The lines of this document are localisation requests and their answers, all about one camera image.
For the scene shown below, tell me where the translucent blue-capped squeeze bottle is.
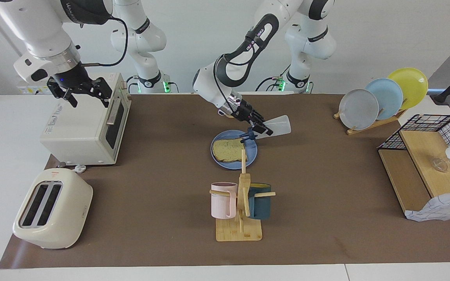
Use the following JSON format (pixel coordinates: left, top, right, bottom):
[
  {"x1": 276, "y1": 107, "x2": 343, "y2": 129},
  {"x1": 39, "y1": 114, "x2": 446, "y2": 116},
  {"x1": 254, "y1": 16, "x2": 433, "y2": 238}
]
[{"x1": 239, "y1": 115, "x2": 291, "y2": 143}]

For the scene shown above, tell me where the yellow plate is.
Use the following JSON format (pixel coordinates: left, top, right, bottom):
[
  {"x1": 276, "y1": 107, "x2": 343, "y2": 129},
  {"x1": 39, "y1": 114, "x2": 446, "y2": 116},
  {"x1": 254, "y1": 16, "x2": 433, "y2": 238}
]
[{"x1": 387, "y1": 67, "x2": 429, "y2": 111}]

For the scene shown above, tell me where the pink ribbed mug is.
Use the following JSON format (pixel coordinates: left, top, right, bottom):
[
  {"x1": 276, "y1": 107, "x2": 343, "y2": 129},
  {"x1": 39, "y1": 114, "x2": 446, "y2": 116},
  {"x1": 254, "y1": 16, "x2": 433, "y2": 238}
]
[{"x1": 211, "y1": 182, "x2": 238, "y2": 219}]

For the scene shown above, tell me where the toasted bread slice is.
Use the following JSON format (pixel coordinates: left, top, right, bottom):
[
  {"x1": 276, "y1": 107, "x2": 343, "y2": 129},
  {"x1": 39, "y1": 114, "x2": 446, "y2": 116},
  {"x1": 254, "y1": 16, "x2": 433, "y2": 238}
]
[{"x1": 212, "y1": 137, "x2": 246, "y2": 163}]

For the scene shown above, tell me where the dark teal mug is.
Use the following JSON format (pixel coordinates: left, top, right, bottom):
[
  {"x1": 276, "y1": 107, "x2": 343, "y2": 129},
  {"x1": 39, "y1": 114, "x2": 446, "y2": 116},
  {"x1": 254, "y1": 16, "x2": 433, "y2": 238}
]
[{"x1": 248, "y1": 183, "x2": 272, "y2": 220}]

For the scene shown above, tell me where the light blue plate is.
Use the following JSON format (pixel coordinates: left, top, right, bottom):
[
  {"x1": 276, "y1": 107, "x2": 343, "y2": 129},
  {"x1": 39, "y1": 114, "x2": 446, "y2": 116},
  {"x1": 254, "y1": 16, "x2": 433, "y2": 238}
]
[{"x1": 366, "y1": 78, "x2": 404, "y2": 121}]

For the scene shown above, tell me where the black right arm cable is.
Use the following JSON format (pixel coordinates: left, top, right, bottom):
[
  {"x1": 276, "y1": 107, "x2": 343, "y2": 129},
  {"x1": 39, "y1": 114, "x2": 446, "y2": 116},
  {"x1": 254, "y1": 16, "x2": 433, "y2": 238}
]
[{"x1": 80, "y1": 16, "x2": 129, "y2": 67}]

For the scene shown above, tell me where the white checked cloth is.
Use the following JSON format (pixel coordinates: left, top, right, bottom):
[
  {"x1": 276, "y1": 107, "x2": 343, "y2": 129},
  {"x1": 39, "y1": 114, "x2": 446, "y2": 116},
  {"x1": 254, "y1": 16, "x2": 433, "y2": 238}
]
[{"x1": 405, "y1": 190, "x2": 450, "y2": 222}]

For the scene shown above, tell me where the blue round plate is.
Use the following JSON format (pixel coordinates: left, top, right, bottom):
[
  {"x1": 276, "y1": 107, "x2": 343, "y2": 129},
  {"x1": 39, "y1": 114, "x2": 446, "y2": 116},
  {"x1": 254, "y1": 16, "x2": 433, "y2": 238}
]
[{"x1": 211, "y1": 130, "x2": 258, "y2": 170}]

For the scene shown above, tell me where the grey-blue plate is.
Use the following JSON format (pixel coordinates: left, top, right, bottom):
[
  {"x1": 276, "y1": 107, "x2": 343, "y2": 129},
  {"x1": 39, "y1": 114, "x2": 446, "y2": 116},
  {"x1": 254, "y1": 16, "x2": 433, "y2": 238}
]
[{"x1": 339, "y1": 89, "x2": 379, "y2": 131}]

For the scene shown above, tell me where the cream two-slot toaster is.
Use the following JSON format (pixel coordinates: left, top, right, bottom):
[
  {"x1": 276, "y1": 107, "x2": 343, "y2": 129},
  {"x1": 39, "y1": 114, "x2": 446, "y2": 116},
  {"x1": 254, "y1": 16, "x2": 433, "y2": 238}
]
[{"x1": 12, "y1": 168, "x2": 93, "y2": 250}]

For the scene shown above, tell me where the wooden plate rack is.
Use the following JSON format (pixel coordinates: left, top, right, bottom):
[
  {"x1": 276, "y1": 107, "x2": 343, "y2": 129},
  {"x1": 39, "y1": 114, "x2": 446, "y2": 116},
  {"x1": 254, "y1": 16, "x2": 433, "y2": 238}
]
[{"x1": 333, "y1": 108, "x2": 407, "y2": 136}]

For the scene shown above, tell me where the brown table mat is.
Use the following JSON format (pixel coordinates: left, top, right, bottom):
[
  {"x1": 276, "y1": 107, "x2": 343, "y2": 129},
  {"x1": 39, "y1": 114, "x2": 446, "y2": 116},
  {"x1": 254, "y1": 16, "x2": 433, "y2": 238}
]
[{"x1": 0, "y1": 93, "x2": 450, "y2": 270}]

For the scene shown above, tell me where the white toaster oven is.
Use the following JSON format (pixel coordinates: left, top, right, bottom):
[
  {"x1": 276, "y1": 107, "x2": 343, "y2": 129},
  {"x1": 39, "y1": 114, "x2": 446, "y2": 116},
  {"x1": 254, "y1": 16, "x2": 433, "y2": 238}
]
[{"x1": 39, "y1": 72, "x2": 132, "y2": 166}]

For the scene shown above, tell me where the clear glass item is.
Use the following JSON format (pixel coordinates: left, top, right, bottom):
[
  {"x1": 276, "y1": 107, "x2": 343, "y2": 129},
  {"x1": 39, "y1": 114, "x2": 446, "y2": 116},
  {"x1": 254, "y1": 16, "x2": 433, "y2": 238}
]
[{"x1": 430, "y1": 157, "x2": 450, "y2": 173}]

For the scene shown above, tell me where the wooden shelf with wire basket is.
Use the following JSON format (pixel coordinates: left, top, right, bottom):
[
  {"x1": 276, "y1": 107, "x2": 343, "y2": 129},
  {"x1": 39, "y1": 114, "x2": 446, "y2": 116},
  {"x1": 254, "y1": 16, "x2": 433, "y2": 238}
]
[{"x1": 377, "y1": 114, "x2": 450, "y2": 219}]

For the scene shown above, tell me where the wooden mug tree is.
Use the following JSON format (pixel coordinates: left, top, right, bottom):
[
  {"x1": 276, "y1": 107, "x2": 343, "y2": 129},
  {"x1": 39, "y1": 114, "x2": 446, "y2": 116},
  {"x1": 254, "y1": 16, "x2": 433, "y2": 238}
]
[{"x1": 209, "y1": 148, "x2": 277, "y2": 242}]

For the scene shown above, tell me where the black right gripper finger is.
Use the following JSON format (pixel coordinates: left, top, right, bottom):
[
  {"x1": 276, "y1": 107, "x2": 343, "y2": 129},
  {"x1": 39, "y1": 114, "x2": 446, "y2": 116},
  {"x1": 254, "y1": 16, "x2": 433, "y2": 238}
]
[
  {"x1": 91, "y1": 77, "x2": 113, "y2": 108},
  {"x1": 53, "y1": 91, "x2": 78, "y2": 108}
]

